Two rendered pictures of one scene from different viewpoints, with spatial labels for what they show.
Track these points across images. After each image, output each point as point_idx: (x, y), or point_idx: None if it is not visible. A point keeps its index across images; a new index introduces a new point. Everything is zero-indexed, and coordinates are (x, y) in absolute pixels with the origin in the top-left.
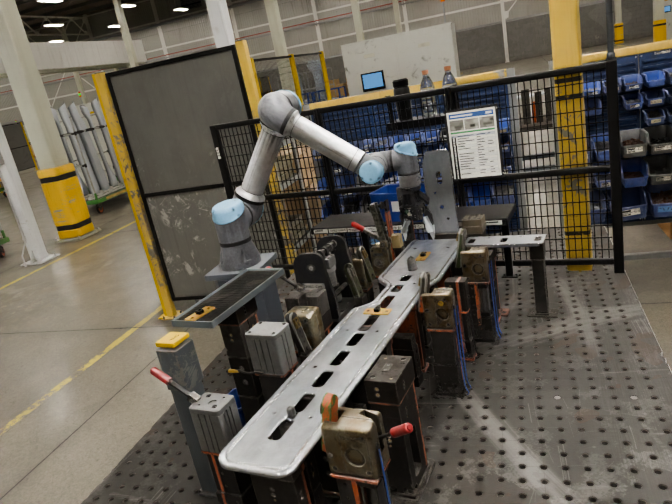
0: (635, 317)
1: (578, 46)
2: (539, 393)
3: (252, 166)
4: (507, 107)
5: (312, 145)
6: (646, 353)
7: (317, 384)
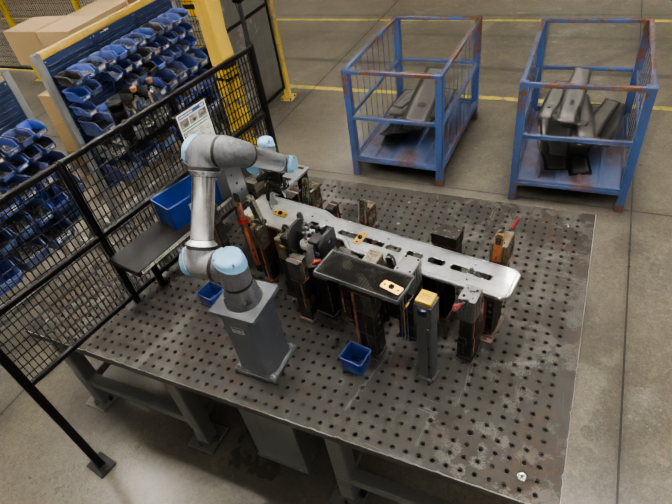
0: (338, 183)
1: (229, 40)
2: (391, 228)
3: (208, 214)
4: (209, 96)
5: (266, 164)
6: (375, 189)
7: None
